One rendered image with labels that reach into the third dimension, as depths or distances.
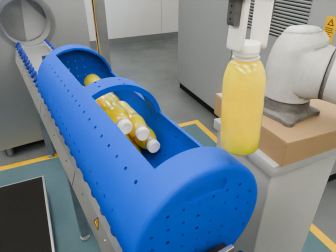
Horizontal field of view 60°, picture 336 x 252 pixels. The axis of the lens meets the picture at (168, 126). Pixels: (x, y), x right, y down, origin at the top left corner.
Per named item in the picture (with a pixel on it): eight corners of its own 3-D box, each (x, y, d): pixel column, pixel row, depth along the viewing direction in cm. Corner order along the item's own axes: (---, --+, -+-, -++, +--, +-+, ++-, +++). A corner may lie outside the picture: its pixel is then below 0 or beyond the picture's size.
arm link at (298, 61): (270, 82, 106) (284, 18, 95) (323, 95, 97) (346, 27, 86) (252, 95, 94) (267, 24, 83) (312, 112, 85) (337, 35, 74)
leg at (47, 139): (54, 153, 259) (37, 88, 226) (55, 156, 254) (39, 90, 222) (47, 155, 256) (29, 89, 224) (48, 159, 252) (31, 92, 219)
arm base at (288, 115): (266, 91, 113) (269, 77, 110) (321, 114, 97) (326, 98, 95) (234, 101, 103) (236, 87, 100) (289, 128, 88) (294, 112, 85)
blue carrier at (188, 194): (110, 103, 132) (104, 39, 118) (247, 246, 68) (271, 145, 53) (44, 118, 120) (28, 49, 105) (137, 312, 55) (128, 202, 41)
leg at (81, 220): (88, 232, 186) (71, 152, 154) (91, 238, 182) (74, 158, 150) (79, 235, 184) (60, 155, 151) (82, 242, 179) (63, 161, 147)
